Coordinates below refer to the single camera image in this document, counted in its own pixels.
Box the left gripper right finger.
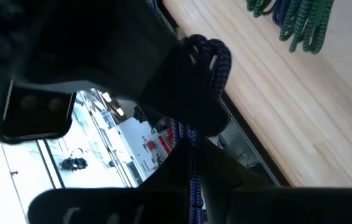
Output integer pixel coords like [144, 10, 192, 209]
[200, 138, 352, 224]

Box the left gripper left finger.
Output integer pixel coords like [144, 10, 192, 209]
[27, 141, 194, 224]

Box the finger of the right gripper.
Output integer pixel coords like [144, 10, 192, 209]
[138, 46, 230, 137]

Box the blue braided USB cable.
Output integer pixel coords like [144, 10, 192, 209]
[271, 0, 293, 29]
[171, 33, 233, 224]

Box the green braided USB cable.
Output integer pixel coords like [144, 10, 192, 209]
[245, 0, 275, 19]
[278, 0, 335, 55]

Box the black ceiling camera with cable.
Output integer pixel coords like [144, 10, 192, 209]
[59, 147, 88, 172]

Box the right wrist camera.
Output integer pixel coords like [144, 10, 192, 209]
[0, 81, 77, 144]

